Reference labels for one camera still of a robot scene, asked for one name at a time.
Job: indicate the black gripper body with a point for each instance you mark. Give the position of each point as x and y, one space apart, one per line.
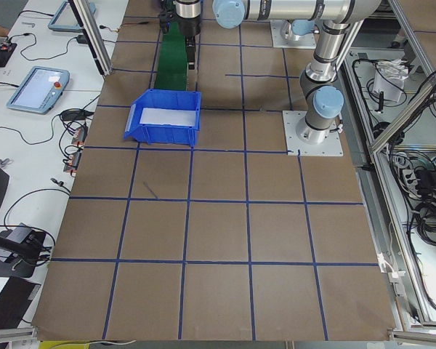
189 25

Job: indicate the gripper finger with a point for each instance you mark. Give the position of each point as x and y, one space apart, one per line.
190 48

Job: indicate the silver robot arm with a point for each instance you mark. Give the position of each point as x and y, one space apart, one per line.
339 23

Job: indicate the green conveyor belt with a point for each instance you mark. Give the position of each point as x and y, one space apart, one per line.
172 62

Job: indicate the left blue plastic bin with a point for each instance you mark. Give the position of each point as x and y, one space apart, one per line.
166 134

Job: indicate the white foam pad left bin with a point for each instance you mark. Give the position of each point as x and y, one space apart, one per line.
159 116

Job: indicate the far teach pendant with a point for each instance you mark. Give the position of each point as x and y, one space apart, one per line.
64 20

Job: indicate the teach pendant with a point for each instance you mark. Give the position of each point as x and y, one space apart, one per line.
39 90
64 20

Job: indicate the near teach pendant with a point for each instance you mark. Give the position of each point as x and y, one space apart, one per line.
39 90

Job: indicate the aluminium frame post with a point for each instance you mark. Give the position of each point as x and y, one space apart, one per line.
91 32

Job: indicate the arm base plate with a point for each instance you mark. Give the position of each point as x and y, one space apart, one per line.
301 140
297 34

